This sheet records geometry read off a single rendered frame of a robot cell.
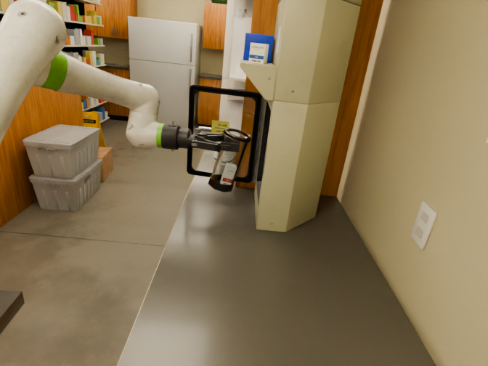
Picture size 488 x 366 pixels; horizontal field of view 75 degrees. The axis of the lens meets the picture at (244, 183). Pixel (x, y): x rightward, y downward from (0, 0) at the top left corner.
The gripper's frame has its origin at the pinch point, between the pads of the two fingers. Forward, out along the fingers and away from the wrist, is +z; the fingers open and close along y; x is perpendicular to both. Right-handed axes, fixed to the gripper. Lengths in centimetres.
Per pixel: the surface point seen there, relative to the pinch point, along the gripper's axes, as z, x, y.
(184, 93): -111, 55, 472
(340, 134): 46, -2, 24
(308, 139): 25.5, -7.5, -10.6
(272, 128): 12.6, -10.3, -13.8
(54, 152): -154, 64, 136
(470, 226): 56, -3, -54
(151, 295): -16, 28, -52
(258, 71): 5.9, -27.3, -14.0
